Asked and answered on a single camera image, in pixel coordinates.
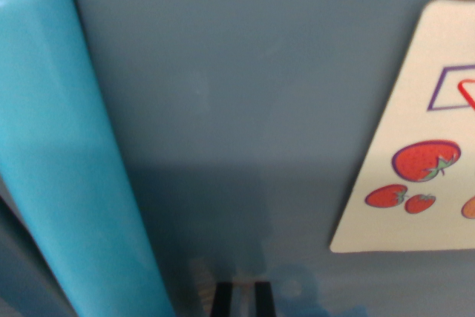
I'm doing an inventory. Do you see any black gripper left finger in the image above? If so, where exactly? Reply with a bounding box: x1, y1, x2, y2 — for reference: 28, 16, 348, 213
212, 281, 233, 317

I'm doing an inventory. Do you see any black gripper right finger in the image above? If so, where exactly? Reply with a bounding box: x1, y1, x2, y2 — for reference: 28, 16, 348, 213
253, 281, 276, 317

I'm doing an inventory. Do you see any grey door with shopping list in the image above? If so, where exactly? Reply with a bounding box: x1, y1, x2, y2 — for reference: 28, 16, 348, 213
0, 0, 475, 317

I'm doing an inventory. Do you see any teal handle of list door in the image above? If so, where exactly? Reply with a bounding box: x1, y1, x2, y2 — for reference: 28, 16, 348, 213
0, 0, 176, 317

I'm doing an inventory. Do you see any cream shopping list card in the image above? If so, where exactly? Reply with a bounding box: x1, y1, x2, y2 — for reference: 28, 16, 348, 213
329, 0, 475, 255

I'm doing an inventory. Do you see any blue ring clip magnet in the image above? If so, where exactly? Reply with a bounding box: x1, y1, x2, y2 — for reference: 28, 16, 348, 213
269, 261, 368, 317

